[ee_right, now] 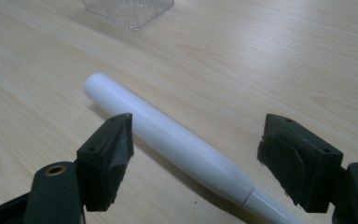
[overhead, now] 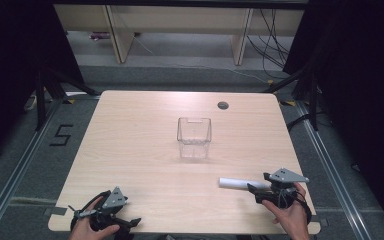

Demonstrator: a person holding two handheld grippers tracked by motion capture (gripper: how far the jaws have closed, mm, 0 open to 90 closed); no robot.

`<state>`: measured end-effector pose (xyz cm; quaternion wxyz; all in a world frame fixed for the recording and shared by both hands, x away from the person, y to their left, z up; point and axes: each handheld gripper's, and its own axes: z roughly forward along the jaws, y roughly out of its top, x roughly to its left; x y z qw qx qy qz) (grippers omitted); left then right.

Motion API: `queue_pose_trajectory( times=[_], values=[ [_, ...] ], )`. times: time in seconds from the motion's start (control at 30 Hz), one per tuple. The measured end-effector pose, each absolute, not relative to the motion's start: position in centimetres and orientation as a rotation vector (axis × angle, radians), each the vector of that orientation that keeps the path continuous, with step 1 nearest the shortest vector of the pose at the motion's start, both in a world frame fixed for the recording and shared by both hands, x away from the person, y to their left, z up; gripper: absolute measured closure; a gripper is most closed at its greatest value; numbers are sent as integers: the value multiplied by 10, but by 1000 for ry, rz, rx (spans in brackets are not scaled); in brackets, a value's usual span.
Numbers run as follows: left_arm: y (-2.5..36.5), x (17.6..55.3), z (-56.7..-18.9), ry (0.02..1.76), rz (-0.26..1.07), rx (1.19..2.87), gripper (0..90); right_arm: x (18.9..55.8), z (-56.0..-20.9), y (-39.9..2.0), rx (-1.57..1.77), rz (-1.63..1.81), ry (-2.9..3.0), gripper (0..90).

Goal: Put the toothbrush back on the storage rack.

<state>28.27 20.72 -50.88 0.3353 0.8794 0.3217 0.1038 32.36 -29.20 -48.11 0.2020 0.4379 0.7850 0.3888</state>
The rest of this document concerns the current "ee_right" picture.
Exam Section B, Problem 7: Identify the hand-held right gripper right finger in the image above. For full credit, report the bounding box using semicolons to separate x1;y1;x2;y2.
256;113;345;214

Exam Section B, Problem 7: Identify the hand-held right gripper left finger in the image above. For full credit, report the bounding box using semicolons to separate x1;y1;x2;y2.
74;112;135;213

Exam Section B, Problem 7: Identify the white pen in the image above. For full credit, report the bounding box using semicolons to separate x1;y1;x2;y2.
83;72;306;224

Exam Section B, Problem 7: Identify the clear ribbed plastic container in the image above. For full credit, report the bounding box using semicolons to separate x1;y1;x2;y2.
80;0;175;31

